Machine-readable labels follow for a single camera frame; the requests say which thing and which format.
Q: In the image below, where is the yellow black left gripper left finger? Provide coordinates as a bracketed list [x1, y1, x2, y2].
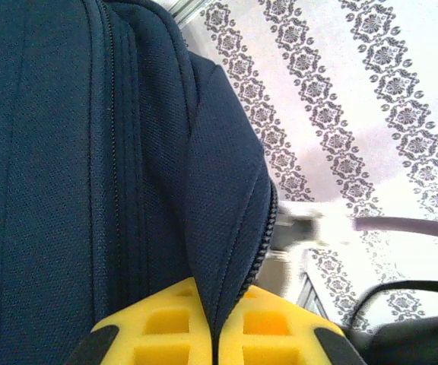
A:
[65, 276, 217, 365]

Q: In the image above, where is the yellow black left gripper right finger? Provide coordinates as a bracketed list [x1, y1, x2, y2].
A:
[218, 284, 368, 365]

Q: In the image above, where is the navy blue student backpack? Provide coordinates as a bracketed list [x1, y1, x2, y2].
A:
[0, 0, 279, 365]

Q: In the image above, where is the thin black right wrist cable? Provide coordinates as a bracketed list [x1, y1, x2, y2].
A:
[350, 280, 438, 332]

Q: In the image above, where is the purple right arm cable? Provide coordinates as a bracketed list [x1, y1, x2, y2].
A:
[350, 215, 438, 243]

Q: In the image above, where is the aluminium frame post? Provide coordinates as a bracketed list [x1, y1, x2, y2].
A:
[171, 0, 207, 27]

